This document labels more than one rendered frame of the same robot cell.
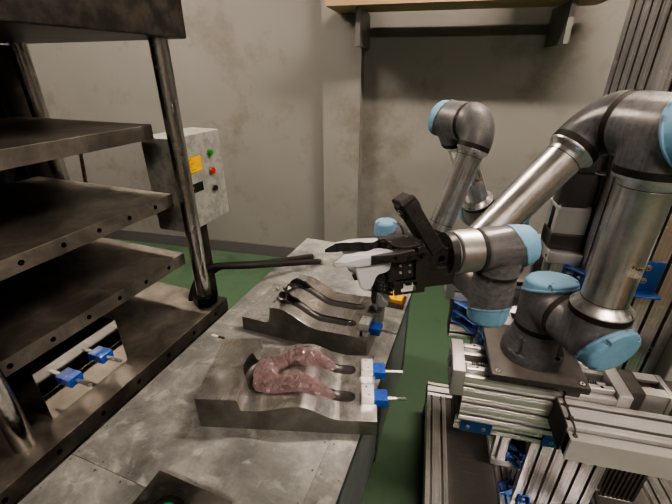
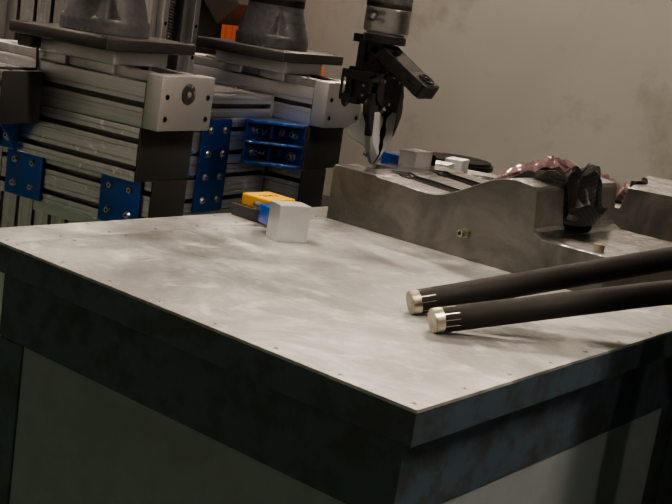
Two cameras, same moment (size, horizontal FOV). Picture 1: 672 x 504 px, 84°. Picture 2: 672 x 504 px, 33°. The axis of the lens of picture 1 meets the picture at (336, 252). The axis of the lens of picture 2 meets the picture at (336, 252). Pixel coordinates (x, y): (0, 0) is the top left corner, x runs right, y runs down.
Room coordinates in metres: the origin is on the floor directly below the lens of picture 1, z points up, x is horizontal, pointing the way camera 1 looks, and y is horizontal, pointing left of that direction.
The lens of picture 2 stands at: (3.03, 0.37, 1.14)
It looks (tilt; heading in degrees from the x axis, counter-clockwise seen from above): 12 degrees down; 197
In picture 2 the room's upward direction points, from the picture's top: 9 degrees clockwise
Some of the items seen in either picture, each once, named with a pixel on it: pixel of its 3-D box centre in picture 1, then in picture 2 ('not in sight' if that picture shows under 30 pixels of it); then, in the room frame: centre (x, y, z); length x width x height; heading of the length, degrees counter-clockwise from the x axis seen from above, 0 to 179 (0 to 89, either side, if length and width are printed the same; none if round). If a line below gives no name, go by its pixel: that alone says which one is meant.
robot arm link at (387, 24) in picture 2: not in sight; (385, 22); (1.18, -0.17, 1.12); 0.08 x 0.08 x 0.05
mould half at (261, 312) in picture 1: (314, 309); (503, 208); (1.22, 0.08, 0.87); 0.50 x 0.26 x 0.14; 69
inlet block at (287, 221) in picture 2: not in sight; (274, 214); (1.45, -0.21, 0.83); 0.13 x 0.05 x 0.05; 48
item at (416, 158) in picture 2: (378, 329); (392, 160); (1.07, -0.15, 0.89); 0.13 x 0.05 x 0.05; 69
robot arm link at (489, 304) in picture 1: (485, 290); not in sight; (0.61, -0.29, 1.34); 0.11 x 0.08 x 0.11; 12
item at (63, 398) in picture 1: (32, 347); not in sight; (0.99, 1.02, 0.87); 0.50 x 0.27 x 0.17; 69
